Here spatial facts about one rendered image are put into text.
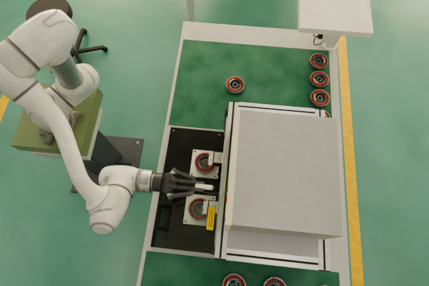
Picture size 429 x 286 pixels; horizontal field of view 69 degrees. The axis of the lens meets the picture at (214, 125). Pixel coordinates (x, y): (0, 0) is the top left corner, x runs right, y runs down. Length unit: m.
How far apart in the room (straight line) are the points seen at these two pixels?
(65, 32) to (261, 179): 0.82
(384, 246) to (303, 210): 1.60
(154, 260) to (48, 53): 1.06
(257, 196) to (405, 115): 2.16
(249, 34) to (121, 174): 1.30
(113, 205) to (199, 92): 0.97
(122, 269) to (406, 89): 2.73
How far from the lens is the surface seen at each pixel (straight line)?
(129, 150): 2.62
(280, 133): 1.20
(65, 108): 1.74
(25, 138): 1.98
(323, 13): 1.72
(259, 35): 2.16
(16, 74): 1.16
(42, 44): 1.15
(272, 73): 2.00
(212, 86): 1.92
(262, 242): 1.31
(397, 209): 2.78
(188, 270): 1.67
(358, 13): 1.78
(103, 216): 1.15
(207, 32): 2.15
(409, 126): 3.06
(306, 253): 1.34
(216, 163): 1.55
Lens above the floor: 2.41
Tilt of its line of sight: 67 degrees down
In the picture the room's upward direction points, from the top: 1 degrees counter-clockwise
